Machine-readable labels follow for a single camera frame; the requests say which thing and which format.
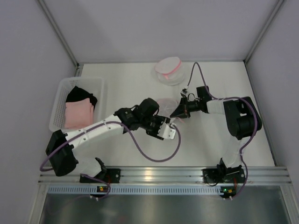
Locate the pink-trimmed mesh laundry bag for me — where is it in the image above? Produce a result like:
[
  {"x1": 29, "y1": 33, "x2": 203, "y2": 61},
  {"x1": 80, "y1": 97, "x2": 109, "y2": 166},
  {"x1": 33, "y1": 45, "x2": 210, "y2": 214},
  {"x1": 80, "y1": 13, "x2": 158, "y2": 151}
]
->
[{"x1": 154, "y1": 56, "x2": 185, "y2": 86}]

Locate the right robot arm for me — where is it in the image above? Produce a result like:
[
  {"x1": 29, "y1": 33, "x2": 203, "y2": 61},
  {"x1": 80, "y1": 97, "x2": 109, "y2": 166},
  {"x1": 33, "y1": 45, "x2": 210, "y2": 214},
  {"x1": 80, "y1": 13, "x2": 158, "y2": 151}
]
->
[{"x1": 170, "y1": 86, "x2": 262, "y2": 173}]

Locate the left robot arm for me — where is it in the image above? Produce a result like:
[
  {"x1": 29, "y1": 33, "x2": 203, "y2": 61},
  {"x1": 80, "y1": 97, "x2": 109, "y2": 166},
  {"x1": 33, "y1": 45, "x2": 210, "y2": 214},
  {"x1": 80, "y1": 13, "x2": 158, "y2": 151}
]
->
[{"x1": 46, "y1": 98, "x2": 177, "y2": 177}]

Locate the white plastic basket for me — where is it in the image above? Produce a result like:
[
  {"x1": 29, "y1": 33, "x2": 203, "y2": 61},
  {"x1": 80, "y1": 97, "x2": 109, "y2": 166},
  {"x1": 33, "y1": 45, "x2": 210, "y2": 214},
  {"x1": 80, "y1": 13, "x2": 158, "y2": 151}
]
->
[{"x1": 49, "y1": 77, "x2": 107, "y2": 132}]

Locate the pink garment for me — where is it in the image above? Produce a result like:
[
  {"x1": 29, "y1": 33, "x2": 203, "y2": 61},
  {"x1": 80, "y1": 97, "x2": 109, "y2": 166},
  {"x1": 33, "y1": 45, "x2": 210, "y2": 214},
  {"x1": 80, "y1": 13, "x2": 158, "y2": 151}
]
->
[{"x1": 64, "y1": 98, "x2": 94, "y2": 129}]

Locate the black garment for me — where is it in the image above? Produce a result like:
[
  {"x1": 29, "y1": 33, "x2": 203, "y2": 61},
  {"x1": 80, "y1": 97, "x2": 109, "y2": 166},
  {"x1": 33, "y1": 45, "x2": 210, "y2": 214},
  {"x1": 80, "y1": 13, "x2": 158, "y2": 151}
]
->
[{"x1": 65, "y1": 86, "x2": 98, "y2": 109}]

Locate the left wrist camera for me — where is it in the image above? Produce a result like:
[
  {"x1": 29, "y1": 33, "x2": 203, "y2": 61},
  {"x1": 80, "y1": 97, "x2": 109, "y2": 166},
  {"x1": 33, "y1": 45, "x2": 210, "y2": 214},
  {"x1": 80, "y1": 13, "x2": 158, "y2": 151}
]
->
[{"x1": 158, "y1": 123, "x2": 177, "y2": 140}]

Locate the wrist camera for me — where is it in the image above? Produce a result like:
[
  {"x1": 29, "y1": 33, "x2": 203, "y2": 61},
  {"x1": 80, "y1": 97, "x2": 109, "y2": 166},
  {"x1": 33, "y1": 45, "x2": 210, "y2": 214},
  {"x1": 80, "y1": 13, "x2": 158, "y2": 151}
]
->
[
  {"x1": 180, "y1": 87, "x2": 189, "y2": 97},
  {"x1": 158, "y1": 123, "x2": 177, "y2": 140}
]

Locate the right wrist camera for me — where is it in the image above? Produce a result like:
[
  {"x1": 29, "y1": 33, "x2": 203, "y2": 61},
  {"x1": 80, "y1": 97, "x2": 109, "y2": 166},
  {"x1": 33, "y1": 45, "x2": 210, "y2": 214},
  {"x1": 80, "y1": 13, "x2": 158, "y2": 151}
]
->
[{"x1": 180, "y1": 87, "x2": 189, "y2": 97}]

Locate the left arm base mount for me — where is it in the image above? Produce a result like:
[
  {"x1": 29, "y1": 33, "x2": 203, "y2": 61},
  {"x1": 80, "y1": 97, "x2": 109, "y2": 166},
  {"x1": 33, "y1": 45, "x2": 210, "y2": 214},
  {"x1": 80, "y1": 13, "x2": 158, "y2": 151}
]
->
[{"x1": 79, "y1": 168, "x2": 121, "y2": 184}]

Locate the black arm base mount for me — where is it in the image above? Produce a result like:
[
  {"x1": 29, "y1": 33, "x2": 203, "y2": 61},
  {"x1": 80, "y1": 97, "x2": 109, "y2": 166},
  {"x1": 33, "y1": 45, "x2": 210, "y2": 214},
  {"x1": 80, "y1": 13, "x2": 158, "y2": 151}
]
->
[{"x1": 203, "y1": 166, "x2": 245, "y2": 186}]

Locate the perforated cable tray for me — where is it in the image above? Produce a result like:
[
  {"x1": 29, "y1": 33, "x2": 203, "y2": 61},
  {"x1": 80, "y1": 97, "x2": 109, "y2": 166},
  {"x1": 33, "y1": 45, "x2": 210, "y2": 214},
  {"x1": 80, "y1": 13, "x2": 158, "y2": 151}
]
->
[{"x1": 47, "y1": 185, "x2": 234, "y2": 196}]

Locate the aluminium rail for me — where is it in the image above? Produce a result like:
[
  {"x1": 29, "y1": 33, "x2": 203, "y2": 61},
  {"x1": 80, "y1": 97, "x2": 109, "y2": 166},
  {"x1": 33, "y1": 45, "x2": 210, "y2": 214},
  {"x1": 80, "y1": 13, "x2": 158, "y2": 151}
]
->
[{"x1": 38, "y1": 167, "x2": 292, "y2": 186}]

